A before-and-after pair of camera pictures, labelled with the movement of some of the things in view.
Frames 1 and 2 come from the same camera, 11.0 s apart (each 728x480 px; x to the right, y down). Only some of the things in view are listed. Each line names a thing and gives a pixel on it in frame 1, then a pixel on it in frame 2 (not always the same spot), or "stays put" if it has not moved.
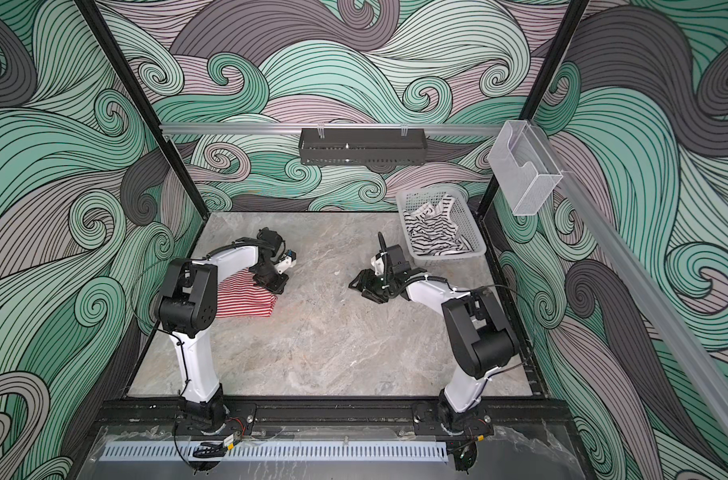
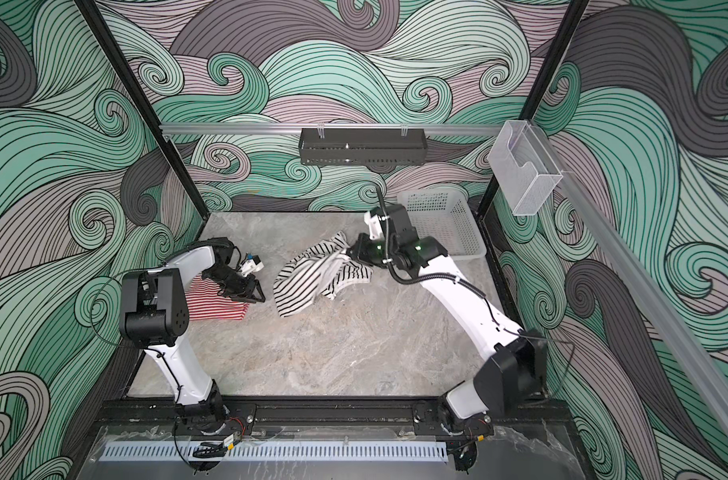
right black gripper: [365, 283] to [362, 252]
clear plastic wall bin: [523, 166] stays put
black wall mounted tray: [362, 147] stays put
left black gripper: [277, 288] to [247, 293]
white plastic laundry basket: [440, 224] stays put
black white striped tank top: [432, 230] to [323, 270]
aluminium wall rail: [255, 130] stays put
